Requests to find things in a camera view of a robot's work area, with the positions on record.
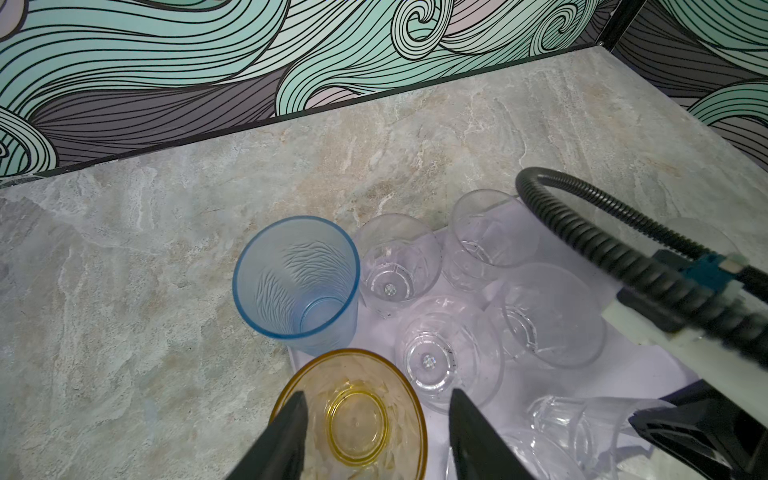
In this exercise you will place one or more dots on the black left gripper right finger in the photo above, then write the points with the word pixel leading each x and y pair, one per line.
pixel 478 451

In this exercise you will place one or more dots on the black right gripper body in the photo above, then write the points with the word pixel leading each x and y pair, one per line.
pixel 692 309

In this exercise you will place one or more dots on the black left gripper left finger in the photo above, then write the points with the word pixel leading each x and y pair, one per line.
pixel 278 453

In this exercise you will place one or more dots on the yellow transparent tall glass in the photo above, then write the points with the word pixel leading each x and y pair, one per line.
pixel 365 421

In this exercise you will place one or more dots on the clear faceted glass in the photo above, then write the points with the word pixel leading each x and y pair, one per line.
pixel 444 343

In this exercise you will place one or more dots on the lilac plastic tray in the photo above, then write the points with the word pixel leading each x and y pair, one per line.
pixel 624 369

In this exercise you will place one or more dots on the blue transparent tall glass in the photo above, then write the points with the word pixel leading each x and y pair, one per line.
pixel 297 281

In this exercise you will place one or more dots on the clear tall glass back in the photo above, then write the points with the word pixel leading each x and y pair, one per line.
pixel 540 456

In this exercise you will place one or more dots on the frosted clear glass front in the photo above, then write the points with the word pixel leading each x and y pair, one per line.
pixel 597 434

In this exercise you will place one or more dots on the black corner frame post right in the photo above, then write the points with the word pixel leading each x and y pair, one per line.
pixel 620 20

